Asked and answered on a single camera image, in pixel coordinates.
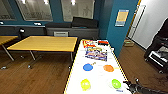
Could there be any green disc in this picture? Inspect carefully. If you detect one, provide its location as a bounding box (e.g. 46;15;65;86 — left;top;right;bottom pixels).
110;78;122;89

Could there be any orange disc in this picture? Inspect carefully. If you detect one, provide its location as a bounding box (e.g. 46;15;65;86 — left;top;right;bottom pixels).
102;64;121;73

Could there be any yellow white air hockey table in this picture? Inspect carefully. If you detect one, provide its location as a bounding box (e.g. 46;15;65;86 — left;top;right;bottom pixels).
63;38;136;94

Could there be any black wheeled cart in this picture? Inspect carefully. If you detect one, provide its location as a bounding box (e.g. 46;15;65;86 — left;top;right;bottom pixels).
146;49;168;74

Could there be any cardboard box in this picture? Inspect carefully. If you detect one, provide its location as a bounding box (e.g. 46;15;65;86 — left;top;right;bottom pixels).
123;39;135;48

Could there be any blue disc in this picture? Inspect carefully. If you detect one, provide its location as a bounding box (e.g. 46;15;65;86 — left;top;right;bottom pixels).
82;61;98;72

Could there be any red black box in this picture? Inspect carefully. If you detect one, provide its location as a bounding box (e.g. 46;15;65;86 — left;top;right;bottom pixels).
97;39;110;46

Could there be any person in black shirt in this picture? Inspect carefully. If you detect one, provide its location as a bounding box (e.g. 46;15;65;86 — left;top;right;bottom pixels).
144;26;168;60

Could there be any grey white box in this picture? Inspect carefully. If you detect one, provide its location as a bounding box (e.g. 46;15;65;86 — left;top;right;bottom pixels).
53;30;69;38

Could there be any interior glass window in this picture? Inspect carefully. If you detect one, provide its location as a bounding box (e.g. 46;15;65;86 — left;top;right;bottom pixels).
14;0;54;23
60;0;96;24
0;0;16;21

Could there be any yellow wooden table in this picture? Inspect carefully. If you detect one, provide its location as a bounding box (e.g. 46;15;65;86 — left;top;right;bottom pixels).
0;35;18;63
6;35;79;69

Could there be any dark low sofa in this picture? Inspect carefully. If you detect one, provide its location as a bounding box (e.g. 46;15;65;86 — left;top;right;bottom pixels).
0;24;47;37

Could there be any yellow framed wall sign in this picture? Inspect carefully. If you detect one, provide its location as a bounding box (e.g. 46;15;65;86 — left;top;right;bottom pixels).
114;9;130;28

